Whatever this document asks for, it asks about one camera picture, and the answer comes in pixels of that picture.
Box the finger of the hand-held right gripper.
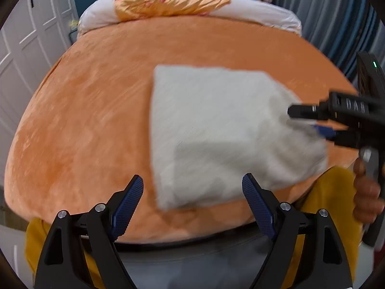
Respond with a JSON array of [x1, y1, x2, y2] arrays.
[[312, 123, 360, 149], [287, 102, 330, 120]]

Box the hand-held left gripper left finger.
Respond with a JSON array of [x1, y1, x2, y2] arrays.
[[34, 174, 144, 289]]

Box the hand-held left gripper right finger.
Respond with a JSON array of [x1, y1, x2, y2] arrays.
[[242, 173, 353, 289]]

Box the cream sweater with black hearts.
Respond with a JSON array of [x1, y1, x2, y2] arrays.
[[149, 64, 329, 212]]

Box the person's right hand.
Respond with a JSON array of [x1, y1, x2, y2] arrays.
[[353, 159, 381, 227]]

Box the person's yellow top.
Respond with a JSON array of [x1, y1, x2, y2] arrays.
[[24, 167, 363, 289]]

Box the person's grey pants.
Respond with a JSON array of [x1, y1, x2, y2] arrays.
[[119, 226, 276, 289]]

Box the orange plush blanket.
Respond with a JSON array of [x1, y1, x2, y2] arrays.
[[4, 14, 362, 245]]

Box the grey-blue curtain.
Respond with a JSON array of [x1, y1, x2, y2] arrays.
[[275, 0, 385, 83]]

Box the orange floral satin quilt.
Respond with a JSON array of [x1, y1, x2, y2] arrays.
[[114, 0, 233, 22]]

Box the white pillow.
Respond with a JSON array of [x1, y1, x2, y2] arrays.
[[77, 0, 303, 37]]

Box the white wardrobe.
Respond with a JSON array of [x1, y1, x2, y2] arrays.
[[0, 0, 82, 134]]

